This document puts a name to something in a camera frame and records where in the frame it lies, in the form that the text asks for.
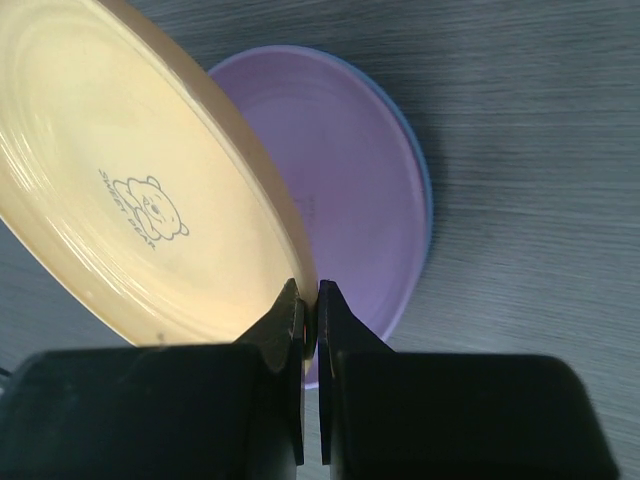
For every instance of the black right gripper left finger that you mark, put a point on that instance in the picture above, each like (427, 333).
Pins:
(224, 411)

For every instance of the blue plate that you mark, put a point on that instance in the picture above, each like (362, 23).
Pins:
(418, 152)

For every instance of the purple plate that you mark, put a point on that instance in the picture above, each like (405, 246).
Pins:
(348, 167)

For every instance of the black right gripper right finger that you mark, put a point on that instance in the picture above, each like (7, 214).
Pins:
(404, 415)

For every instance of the yellow plate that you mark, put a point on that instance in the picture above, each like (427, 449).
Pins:
(134, 180)

